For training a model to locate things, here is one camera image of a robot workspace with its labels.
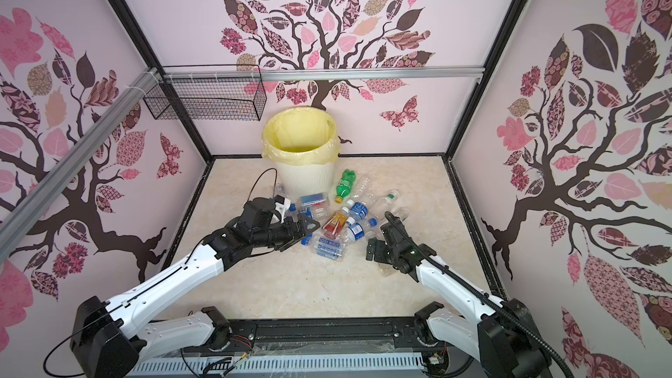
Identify barcode blue label bottle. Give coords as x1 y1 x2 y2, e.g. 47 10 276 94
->
341 217 378 242

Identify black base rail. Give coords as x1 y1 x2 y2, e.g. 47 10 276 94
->
157 317 486 377

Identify black wire mesh basket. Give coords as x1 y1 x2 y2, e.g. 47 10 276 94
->
143 63 267 122

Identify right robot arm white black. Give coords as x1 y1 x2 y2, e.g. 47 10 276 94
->
367 212 552 377

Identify clear unlabelled crumpled bottle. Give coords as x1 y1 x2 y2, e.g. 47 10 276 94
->
349 175 371 201

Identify clear bottle green cap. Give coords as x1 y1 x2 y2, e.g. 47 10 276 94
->
378 264 396 278
370 189 400 217

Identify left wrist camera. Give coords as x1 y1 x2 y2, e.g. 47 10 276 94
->
273 194 292 222

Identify soda water labelled bottle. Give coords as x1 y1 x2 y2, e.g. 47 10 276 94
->
301 234 346 261

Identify aluminium rail left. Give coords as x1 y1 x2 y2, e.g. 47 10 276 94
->
1 68 161 260

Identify aluminium rail back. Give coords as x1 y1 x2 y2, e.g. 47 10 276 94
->
163 66 485 82

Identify green bottle near bin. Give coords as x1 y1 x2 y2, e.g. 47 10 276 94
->
334 169 356 203

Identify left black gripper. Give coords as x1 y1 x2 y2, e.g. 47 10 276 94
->
252 212 321 252

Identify bottle blue red label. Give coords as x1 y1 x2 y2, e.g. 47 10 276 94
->
299 192 329 210

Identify white slotted cable duct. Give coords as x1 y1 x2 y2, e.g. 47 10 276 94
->
129 353 425 377

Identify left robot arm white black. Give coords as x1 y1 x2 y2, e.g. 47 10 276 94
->
69 198 320 377

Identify clear bottle green cap front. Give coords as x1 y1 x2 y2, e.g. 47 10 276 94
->
378 264 396 278

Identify red yellow label bottle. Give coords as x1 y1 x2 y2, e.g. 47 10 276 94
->
322 207 349 240

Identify aluminium rail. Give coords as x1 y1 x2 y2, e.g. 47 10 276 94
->
1 68 161 260
163 66 485 82

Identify black corrugated cable conduit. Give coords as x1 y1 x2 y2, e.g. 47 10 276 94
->
385 211 579 378

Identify clear bottle white label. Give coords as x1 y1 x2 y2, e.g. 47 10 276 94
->
393 206 411 221

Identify yellow plastic bin liner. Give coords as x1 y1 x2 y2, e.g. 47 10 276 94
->
262 107 341 166

